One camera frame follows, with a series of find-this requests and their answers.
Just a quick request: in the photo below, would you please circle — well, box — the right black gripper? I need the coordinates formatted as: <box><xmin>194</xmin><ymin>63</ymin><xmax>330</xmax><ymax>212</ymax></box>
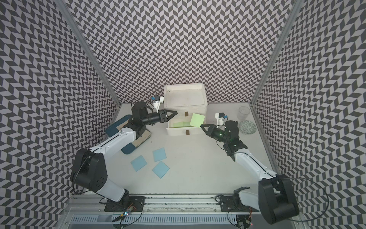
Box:
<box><xmin>200</xmin><ymin>124</ymin><xmax>229</xmax><ymax>144</ymax></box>

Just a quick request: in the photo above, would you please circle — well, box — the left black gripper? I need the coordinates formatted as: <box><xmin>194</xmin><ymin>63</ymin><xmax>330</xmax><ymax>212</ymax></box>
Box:
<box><xmin>142</xmin><ymin>109</ymin><xmax>178</xmax><ymax>126</ymax></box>

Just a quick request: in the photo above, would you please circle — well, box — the green sticky note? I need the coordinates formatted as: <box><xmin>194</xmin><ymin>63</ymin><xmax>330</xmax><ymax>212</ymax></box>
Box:
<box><xmin>190</xmin><ymin>113</ymin><xmax>205</xmax><ymax>128</ymax></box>
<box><xmin>173</xmin><ymin>122</ymin><xmax>191</xmax><ymax>128</ymax></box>

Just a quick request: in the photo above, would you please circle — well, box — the white drawer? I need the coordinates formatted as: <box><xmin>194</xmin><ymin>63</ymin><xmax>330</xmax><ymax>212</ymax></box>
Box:
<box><xmin>166</xmin><ymin>116</ymin><xmax>204</xmax><ymax>136</ymax></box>

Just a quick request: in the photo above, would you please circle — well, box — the blue sticky note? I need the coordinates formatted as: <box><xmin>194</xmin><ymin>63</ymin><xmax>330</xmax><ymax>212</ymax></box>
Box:
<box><xmin>152</xmin><ymin>148</ymin><xmax>167</xmax><ymax>162</ymax></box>
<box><xmin>131</xmin><ymin>155</ymin><xmax>147</xmax><ymax>172</ymax></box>
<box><xmin>152</xmin><ymin>161</ymin><xmax>170</xmax><ymax>178</ymax></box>

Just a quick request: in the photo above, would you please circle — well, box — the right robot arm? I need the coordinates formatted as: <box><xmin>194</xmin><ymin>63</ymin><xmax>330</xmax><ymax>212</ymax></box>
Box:
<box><xmin>200</xmin><ymin>121</ymin><xmax>300</xmax><ymax>225</ymax></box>

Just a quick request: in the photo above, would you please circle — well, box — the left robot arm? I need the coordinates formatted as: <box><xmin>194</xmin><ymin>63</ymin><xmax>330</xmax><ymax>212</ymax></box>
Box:
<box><xmin>71</xmin><ymin>102</ymin><xmax>178</xmax><ymax>202</ymax></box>

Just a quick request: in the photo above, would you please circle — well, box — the white three-drawer plastic cabinet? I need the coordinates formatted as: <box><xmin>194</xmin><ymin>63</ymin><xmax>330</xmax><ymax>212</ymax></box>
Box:
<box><xmin>164</xmin><ymin>83</ymin><xmax>208</xmax><ymax>123</ymax></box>

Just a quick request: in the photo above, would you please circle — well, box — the clear drinking glass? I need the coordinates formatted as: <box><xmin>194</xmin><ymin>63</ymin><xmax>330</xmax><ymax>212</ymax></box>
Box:
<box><xmin>237</xmin><ymin>106</ymin><xmax>251</xmax><ymax>122</ymax></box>

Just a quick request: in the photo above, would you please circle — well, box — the dark blue tray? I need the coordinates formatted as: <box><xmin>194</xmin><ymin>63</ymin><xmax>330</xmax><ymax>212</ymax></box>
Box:
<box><xmin>105</xmin><ymin>114</ymin><xmax>137</xmax><ymax>155</ymax></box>

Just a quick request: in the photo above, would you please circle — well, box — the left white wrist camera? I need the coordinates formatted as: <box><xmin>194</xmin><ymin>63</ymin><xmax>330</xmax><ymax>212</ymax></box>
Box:
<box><xmin>152</xmin><ymin>95</ymin><xmax>164</xmax><ymax>112</ymax></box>

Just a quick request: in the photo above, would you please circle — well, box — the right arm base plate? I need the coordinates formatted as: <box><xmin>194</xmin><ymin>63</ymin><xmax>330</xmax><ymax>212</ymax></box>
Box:
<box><xmin>214</xmin><ymin>195</ymin><xmax>259</xmax><ymax>212</ymax></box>

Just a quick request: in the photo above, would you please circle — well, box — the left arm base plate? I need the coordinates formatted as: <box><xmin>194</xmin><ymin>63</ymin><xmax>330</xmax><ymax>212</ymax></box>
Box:
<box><xmin>104</xmin><ymin>196</ymin><xmax>146</xmax><ymax>212</ymax></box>

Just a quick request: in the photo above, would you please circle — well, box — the aluminium front rail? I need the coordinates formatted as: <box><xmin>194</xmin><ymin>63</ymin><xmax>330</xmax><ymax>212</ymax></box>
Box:
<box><xmin>65</xmin><ymin>194</ymin><xmax>287</xmax><ymax>215</ymax></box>

